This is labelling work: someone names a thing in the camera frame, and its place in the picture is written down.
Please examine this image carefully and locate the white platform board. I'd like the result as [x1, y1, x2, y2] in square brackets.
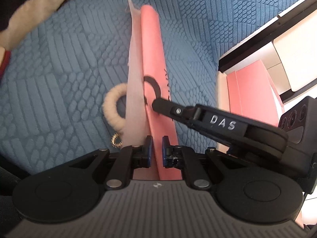
[215, 36, 275, 152]

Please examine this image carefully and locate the black metal frame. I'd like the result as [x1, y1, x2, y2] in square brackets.
[218, 11, 317, 103]

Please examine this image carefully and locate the pink shoe box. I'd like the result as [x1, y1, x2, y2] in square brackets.
[226, 60, 286, 155]

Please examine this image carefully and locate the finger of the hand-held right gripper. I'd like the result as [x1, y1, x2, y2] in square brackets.
[152, 98, 206, 130]

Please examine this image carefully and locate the cream fuzzy hair tie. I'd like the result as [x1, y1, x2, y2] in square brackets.
[102, 84, 130, 148]

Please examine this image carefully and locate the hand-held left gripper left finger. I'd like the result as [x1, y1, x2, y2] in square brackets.
[68, 136, 153, 189]

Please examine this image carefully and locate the red black striped blanket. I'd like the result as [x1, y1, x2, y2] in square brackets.
[0, 0, 110, 80]

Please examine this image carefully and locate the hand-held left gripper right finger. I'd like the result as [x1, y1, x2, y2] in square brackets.
[162, 136, 251, 189]

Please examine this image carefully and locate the blue textured mat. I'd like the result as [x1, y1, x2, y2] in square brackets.
[0, 0, 317, 179]

